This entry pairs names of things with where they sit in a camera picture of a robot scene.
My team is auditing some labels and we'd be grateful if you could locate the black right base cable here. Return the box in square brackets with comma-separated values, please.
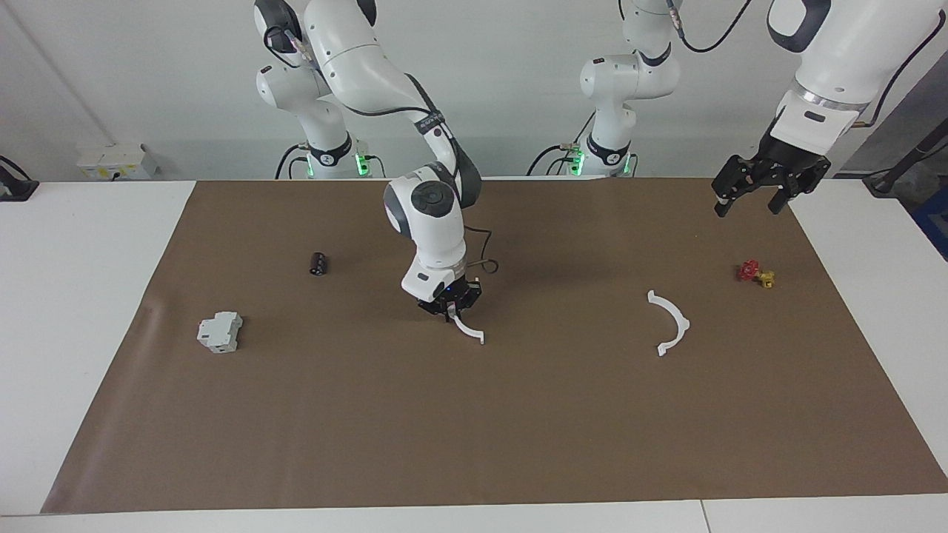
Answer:
[276, 144, 307, 180]

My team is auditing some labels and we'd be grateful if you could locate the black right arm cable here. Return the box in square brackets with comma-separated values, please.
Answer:
[263, 26, 499, 276]

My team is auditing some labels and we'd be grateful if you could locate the blue box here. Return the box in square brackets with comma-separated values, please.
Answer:
[911, 185, 948, 261]

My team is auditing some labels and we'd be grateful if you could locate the brown table mat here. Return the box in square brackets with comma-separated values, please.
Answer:
[41, 176, 948, 514]

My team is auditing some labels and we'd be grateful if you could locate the white circuit breaker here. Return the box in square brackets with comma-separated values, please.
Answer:
[196, 311, 244, 354]

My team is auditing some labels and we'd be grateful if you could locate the black base cable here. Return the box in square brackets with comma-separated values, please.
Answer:
[527, 111, 597, 177]
[276, 144, 307, 180]

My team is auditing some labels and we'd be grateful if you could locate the black left base cable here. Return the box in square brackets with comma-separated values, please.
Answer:
[527, 111, 597, 177]

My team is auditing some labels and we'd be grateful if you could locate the red-handled brass valve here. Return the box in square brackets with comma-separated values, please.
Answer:
[737, 259, 776, 289]

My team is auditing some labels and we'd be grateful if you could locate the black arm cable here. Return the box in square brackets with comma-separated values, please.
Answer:
[263, 26, 499, 276]
[667, 0, 945, 127]

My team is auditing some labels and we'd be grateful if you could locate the black stand leg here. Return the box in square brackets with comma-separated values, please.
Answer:
[863, 118, 948, 195]

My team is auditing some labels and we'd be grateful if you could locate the black table clamp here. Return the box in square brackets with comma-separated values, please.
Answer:
[0, 155, 39, 202]

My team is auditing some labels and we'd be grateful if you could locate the white power strip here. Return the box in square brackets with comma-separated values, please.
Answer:
[77, 143, 160, 181]

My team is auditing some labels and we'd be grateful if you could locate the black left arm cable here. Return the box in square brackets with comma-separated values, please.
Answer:
[667, 0, 945, 127]

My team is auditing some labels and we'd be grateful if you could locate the white half-ring pipe clamp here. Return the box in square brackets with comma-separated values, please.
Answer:
[647, 290, 691, 358]
[450, 315, 486, 346]

